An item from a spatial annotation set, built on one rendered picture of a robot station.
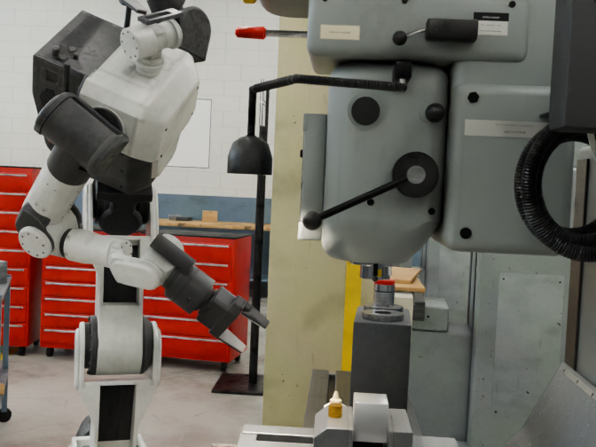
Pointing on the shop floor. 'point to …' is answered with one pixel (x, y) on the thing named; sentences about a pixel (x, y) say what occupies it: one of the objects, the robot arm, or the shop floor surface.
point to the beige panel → (301, 260)
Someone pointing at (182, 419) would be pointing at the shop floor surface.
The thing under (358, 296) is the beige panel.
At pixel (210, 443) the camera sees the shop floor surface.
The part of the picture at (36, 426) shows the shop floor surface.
